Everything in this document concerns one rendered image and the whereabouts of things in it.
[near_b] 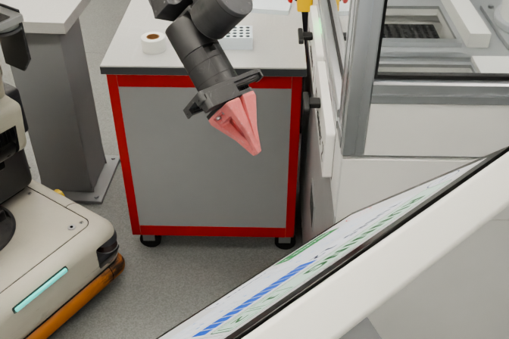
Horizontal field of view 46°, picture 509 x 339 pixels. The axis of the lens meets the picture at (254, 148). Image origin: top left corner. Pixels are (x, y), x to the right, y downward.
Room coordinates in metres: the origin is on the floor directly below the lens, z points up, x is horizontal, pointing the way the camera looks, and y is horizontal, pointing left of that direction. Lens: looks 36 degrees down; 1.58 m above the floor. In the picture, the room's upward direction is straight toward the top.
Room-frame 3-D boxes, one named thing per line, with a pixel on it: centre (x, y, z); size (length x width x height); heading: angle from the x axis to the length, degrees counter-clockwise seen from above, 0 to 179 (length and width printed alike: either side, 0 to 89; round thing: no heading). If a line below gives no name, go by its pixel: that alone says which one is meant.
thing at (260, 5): (1.89, -0.06, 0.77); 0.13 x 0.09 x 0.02; 80
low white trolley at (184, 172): (1.81, 0.14, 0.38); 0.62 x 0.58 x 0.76; 179
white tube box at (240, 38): (1.64, 0.07, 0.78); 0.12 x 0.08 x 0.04; 91
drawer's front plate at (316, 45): (1.39, -0.15, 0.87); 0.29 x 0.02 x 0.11; 179
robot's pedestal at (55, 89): (1.93, 0.73, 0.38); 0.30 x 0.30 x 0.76; 86
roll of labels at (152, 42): (1.60, 0.29, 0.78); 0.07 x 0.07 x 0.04
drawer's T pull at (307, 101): (1.08, -0.12, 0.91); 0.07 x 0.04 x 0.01; 179
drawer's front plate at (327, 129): (1.08, -0.15, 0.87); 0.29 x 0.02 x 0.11; 179
